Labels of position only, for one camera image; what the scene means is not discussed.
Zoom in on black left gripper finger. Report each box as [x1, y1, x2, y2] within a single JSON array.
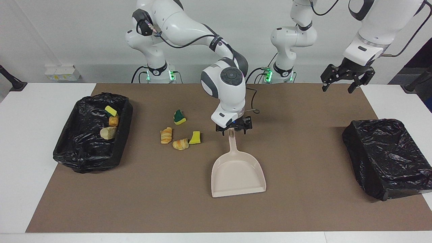
[[348, 73, 374, 94], [321, 66, 338, 92]]

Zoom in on orange striped croissant piece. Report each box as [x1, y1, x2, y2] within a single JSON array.
[[172, 138, 189, 151], [160, 127, 173, 144]]

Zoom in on green and yellow sponge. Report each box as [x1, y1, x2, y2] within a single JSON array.
[[173, 109, 187, 125]]

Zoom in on beige plastic dustpan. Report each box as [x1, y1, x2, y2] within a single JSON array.
[[211, 129, 267, 198]]

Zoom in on pale bread chunk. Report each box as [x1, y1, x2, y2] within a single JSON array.
[[100, 127, 117, 140]]

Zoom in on black bag lined bin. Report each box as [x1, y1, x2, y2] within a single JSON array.
[[342, 118, 432, 202], [53, 93, 133, 173]]

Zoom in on black stand foot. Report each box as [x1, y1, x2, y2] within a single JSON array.
[[0, 64, 27, 92], [401, 66, 432, 94]]

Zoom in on dark grey cabinet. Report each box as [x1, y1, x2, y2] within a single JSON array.
[[388, 37, 432, 85]]

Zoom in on brown paper table mat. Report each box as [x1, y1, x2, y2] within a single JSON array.
[[25, 83, 432, 233]]

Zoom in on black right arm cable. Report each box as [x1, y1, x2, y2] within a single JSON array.
[[145, 19, 260, 115]]

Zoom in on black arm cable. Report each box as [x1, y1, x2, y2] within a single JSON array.
[[310, 0, 432, 58], [145, 19, 260, 115]]

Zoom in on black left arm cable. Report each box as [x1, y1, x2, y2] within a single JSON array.
[[310, 0, 432, 58]]

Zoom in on black left base cable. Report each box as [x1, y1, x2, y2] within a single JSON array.
[[245, 67, 270, 84]]

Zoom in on black base cable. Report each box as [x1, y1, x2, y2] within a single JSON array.
[[245, 67, 270, 84], [131, 65, 149, 84]]

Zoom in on black right base cable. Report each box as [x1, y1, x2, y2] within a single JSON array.
[[131, 65, 149, 84]]

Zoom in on white wall socket box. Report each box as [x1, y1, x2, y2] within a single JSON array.
[[45, 65, 81, 82]]

